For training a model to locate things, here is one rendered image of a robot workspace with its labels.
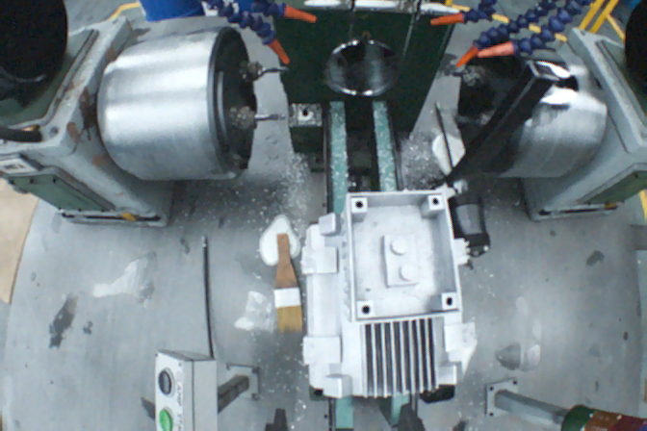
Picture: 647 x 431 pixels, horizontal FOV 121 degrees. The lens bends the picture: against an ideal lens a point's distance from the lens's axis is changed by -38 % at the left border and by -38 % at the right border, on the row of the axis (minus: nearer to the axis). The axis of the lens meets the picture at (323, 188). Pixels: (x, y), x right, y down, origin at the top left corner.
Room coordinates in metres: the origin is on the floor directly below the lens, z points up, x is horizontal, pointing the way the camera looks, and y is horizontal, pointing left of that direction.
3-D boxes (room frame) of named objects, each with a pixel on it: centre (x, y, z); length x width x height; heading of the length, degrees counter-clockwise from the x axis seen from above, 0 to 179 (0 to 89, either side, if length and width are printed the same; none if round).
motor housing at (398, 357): (0.01, -0.07, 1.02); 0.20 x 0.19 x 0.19; 1
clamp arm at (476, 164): (0.18, -0.21, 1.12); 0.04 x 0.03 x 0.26; 0
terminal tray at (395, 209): (0.05, -0.07, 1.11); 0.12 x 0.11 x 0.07; 1
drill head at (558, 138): (0.31, -0.41, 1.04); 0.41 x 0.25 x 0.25; 90
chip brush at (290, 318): (0.06, 0.08, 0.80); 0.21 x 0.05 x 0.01; 6
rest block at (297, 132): (0.39, 0.03, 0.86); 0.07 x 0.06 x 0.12; 90
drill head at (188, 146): (0.32, 0.28, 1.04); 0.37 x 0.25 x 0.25; 90
